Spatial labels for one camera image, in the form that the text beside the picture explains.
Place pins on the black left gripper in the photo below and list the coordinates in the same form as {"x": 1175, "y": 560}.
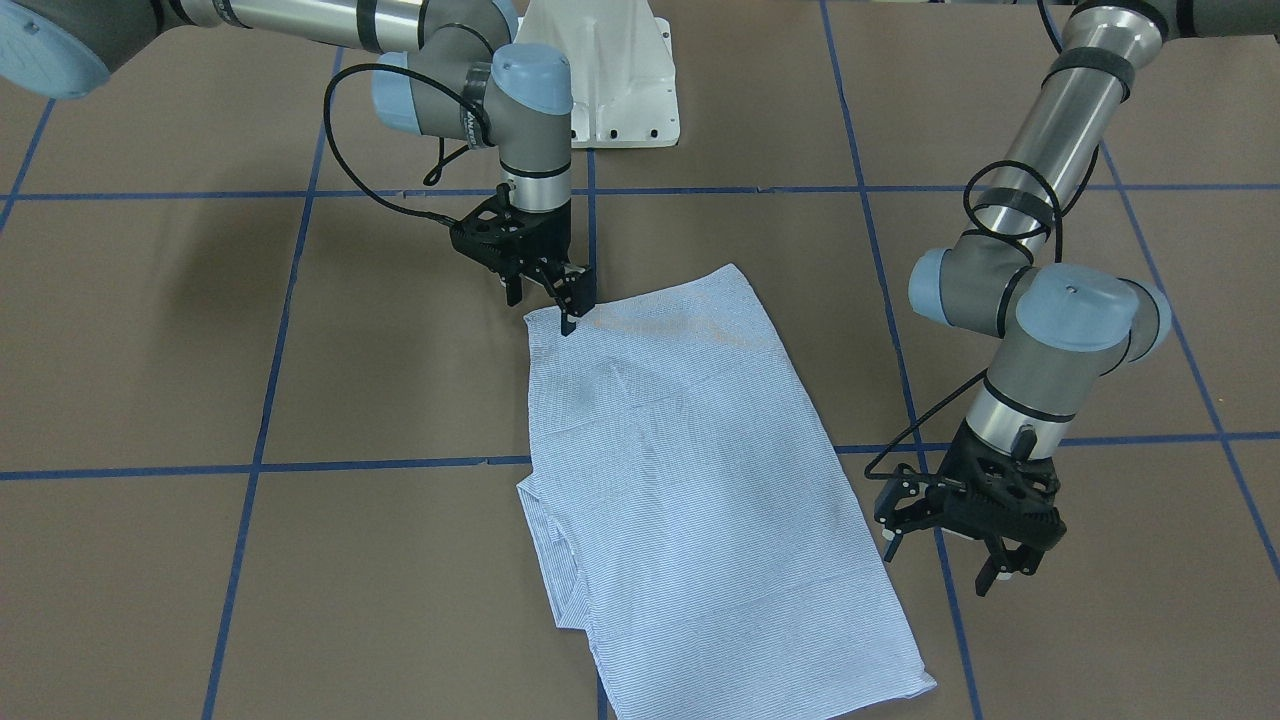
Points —
{"x": 905, "y": 507}

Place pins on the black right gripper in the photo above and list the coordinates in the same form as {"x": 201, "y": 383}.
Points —
{"x": 548, "y": 234}

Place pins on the light blue striped shirt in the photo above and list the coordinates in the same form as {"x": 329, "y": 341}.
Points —
{"x": 691, "y": 517}

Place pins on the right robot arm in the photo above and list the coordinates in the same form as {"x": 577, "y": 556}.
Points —
{"x": 452, "y": 70}

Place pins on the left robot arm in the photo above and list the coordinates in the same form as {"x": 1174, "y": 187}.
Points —
{"x": 1060, "y": 327}

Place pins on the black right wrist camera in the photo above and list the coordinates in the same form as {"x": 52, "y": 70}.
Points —
{"x": 489, "y": 235}

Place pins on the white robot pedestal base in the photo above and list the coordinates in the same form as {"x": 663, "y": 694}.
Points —
{"x": 622, "y": 68}

